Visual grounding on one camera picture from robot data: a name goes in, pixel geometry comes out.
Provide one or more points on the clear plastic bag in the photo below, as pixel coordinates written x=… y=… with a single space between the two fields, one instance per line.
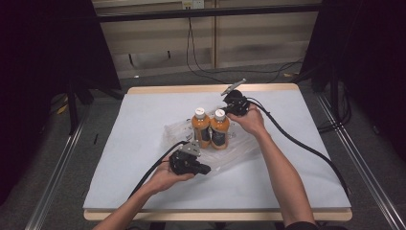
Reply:
x=237 y=150

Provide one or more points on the wooden table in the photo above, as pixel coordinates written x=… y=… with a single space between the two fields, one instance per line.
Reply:
x=178 y=88

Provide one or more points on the black stand leg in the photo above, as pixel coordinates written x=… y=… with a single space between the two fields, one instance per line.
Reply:
x=72 y=108

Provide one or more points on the white table mat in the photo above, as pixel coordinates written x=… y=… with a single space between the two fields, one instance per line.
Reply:
x=127 y=143

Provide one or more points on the black curtain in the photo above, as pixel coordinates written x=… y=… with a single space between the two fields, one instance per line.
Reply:
x=38 y=64
x=367 y=48

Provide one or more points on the black horizontal bar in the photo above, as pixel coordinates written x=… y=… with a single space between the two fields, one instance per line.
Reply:
x=204 y=12

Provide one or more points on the yellow floor tape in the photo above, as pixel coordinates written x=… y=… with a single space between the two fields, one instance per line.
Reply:
x=62 y=108

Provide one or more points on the aluminium floor rail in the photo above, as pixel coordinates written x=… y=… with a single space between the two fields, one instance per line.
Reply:
x=54 y=179
x=367 y=172

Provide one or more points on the orange juice bottle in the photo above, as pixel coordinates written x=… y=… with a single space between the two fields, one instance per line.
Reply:
x=219 y=129
x=200 y=127

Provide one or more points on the small black floor object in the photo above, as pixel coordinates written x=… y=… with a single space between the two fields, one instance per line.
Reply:
x=95 y=139

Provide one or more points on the wall power outlet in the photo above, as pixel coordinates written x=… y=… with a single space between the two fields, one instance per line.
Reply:
x=192 y=4

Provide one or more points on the person's right hand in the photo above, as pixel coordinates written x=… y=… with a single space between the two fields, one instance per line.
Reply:
x=250 y=121

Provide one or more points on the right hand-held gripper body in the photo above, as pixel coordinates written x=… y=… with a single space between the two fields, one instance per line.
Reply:
x=236 y=102

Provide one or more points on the person's left hand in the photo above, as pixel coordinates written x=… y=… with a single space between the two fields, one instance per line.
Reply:
x=166 y=179

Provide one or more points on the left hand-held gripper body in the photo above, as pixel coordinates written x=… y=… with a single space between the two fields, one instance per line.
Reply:
x=183 y=161

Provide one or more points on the person's black sleeve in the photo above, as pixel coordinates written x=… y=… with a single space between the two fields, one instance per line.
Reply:
x=312 y=226

